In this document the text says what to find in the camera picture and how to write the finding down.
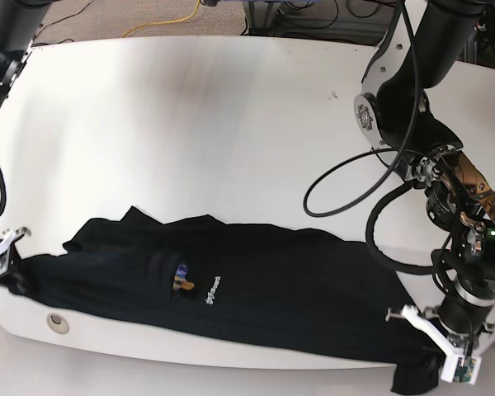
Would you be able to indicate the black t-shirt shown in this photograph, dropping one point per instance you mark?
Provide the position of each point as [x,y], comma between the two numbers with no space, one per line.
[304,290]

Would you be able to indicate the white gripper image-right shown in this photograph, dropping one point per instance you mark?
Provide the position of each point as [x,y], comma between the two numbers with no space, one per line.
[457,327]

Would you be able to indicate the left table cable grommet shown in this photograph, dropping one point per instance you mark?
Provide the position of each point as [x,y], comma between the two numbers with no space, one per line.
[57,323]

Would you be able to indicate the wrist camera board image-right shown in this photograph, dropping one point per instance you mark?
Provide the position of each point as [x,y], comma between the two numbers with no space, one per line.
[466,370]

